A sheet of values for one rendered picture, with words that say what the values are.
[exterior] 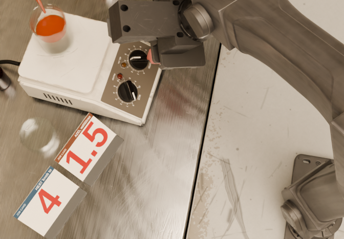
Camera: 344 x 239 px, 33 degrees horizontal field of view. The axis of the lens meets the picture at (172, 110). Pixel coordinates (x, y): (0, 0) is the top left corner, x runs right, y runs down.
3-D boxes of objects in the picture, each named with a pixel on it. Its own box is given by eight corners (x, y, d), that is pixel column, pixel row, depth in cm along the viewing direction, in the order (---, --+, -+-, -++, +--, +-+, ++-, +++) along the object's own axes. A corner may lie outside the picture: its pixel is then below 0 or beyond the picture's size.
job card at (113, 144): (124, 139, 93) (121, 132, 90) (90, 187, 91) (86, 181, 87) (93, 120, 95) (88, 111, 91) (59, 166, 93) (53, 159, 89)
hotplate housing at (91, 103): (167, 57, 98) (165, 35, 90) (144, 129, 94) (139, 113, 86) (43, 25, 101) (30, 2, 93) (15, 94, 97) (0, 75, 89)
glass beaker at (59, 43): (34, 50, 90) (19, 25, 82) (51, 21, 92) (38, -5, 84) (68, 65, 89) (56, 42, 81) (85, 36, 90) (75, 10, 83)
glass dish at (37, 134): (31, 116, 96) (27, 111, 93) (62, 127, 95) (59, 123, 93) (17, 147, 94) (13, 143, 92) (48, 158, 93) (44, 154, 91)
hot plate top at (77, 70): (116, 26, 91) (115, 24, 90) (91, 96, 88) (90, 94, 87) (44, 9, 93) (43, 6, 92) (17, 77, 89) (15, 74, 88)
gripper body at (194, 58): (156, 70, 78) (182, 58, 71) (147, -5, 78) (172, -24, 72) (199, 68, 80) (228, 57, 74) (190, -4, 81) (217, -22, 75)
